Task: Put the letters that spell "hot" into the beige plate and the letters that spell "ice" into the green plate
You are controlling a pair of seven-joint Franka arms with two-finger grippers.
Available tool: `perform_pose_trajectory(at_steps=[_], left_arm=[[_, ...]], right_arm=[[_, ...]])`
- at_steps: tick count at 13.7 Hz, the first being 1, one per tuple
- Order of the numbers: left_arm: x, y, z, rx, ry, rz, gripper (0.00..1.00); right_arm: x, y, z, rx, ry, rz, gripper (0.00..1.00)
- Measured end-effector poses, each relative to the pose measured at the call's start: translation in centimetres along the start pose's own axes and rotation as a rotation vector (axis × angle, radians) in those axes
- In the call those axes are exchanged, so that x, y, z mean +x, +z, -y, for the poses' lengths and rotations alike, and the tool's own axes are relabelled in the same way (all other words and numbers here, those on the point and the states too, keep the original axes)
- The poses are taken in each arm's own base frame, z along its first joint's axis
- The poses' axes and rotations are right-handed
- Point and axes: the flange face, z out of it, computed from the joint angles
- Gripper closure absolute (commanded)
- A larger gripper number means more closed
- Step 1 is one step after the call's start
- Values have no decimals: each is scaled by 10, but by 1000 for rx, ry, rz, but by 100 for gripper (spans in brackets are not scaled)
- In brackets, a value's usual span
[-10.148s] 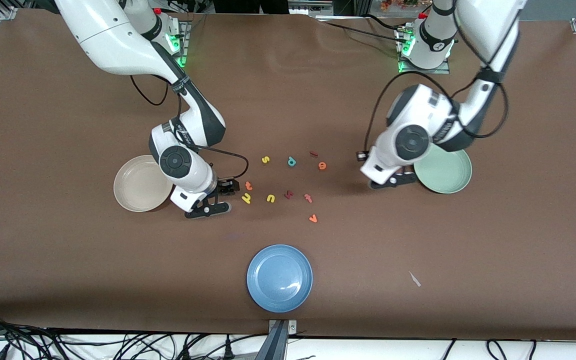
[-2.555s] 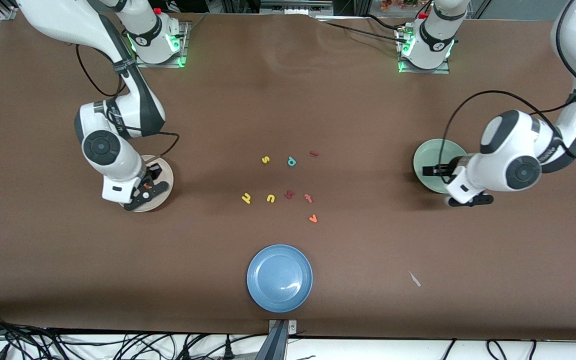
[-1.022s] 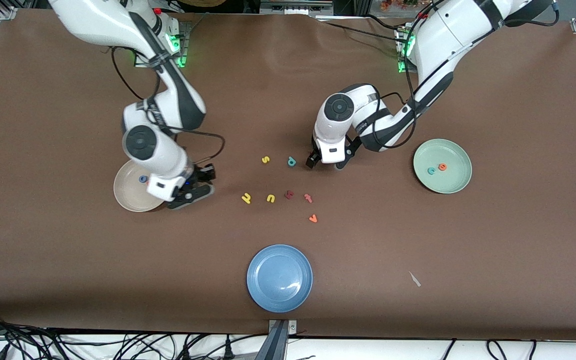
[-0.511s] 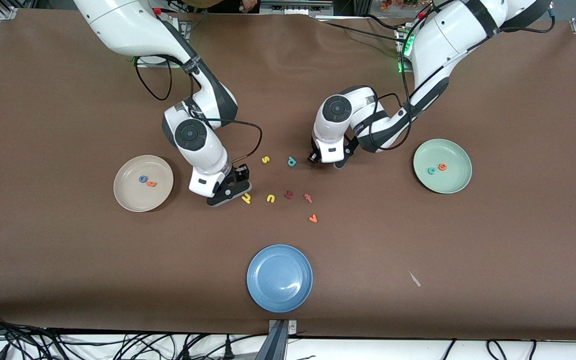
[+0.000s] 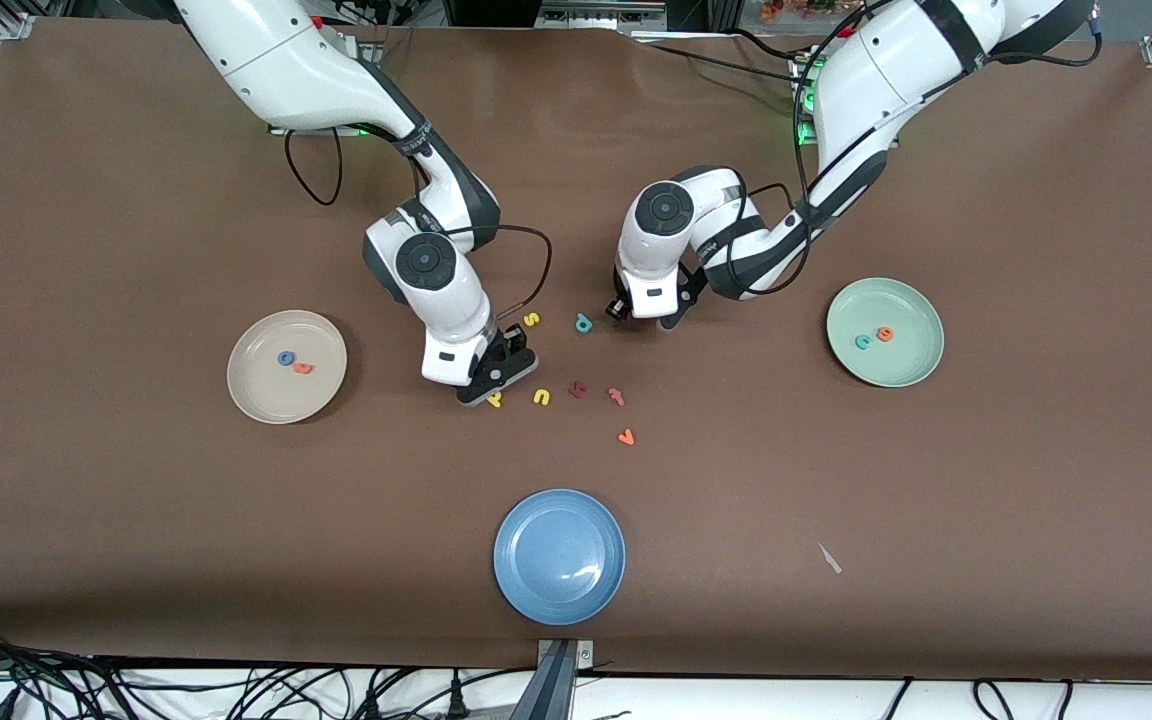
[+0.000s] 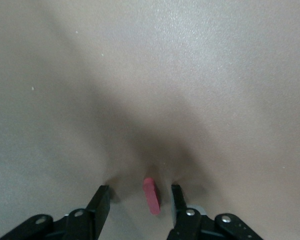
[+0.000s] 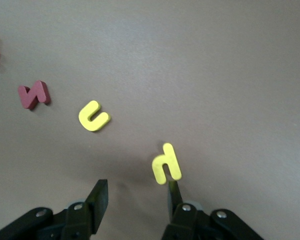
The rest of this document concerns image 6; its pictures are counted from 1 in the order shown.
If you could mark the red bar-shaped letter l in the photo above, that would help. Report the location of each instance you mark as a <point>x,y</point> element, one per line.
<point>152,197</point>

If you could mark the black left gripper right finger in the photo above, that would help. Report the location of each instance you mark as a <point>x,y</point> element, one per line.
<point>187,222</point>

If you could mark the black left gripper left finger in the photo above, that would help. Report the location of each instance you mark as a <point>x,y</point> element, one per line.
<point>95,217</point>

